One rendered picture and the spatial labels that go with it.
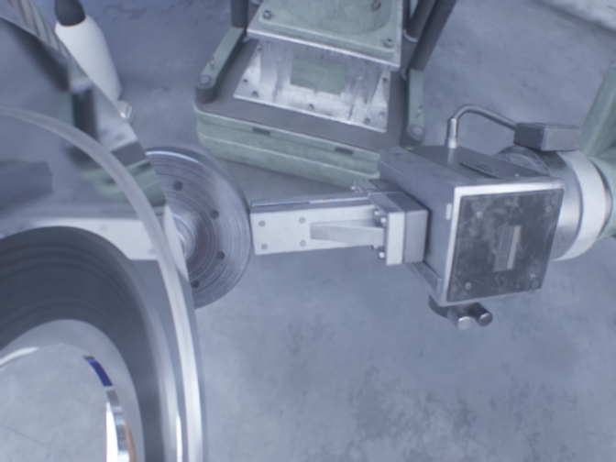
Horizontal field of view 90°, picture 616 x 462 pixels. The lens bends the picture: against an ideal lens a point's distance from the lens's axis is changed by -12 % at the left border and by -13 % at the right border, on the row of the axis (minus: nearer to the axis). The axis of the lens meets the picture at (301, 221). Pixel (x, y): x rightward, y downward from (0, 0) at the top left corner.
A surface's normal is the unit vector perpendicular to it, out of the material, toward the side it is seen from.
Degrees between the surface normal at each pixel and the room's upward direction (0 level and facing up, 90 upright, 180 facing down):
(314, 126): 0
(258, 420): 0
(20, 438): 0
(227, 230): 49
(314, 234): 57
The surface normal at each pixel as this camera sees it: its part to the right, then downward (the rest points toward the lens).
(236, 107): 0.12, -0.48
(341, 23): 0.04, 0.65
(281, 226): 0.11, 0.36
